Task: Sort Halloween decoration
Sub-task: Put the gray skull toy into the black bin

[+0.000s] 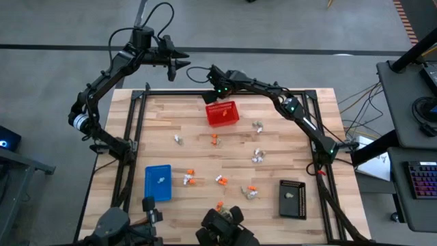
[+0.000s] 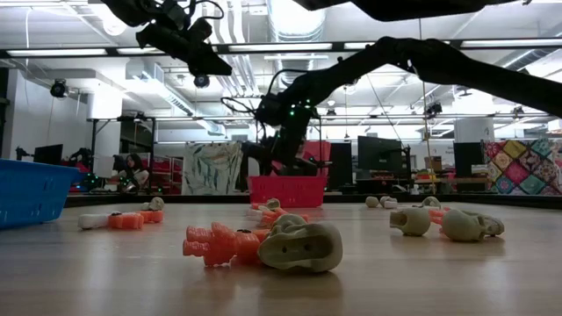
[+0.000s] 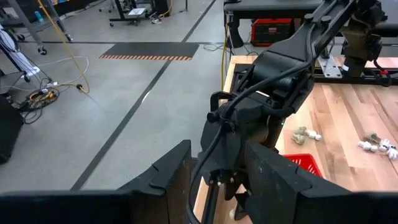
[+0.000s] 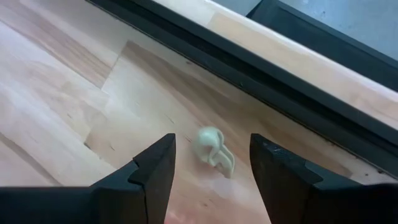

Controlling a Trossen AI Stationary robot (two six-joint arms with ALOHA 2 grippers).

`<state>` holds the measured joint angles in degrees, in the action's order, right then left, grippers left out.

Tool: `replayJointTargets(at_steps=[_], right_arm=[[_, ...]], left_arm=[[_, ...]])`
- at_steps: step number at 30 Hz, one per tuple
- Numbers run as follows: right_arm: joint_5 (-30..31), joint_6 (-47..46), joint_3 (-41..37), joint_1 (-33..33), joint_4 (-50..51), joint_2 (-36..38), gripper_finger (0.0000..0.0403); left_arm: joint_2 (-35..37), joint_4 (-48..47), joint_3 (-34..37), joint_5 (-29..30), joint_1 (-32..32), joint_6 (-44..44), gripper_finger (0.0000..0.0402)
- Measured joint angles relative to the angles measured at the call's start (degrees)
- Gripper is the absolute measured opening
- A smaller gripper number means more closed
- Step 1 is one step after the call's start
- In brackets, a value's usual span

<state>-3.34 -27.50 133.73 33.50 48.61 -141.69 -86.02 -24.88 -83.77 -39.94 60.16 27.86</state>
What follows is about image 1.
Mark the orange striped floor tape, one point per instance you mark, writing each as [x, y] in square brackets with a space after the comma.
[406, 24]

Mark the white paper sheet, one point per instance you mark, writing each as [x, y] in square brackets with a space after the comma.
[375, 167]

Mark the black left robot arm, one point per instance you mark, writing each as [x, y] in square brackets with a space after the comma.
[102, 80]

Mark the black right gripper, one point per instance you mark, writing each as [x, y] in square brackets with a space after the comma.
[223, 80]

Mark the black plastic basket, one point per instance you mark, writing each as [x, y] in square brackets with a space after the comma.
[290, 208]

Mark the grey metal cart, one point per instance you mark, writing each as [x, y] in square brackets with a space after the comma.
[20, 164]

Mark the black table clamp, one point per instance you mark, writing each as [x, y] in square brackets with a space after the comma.
[276, 85]
[147, 86]

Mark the black backlit keyboard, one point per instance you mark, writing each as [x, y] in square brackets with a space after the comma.
[423, 179]

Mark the black caster wheel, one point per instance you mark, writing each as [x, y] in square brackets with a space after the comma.
[395, 217]

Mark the grey desk with keyboard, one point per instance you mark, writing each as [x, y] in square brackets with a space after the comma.
[401, 205]

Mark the black computer with blue light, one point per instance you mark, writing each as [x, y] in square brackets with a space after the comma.
[10, 136]

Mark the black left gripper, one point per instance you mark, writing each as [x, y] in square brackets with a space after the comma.
[164, 56]

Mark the blue plastic basket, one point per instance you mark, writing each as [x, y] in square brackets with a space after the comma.
[152, 191]

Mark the black laptop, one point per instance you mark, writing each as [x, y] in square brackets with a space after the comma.
[431, 77]

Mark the white plastic skeleton toy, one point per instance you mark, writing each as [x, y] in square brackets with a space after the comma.
[218, 178]
[253, 193]
[257, 151]
[159, 180]
[176, 137]
[254, 159]
[259, 130]
[186, 179]

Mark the red plastic basket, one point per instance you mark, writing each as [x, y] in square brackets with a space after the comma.
[232, 119]

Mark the black stand pole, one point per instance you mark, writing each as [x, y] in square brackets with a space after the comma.
[409, 54]

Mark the black aluminium table frame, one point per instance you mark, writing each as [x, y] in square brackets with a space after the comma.
[170, 92]

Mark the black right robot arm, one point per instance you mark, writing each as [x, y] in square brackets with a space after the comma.
[307, 123]

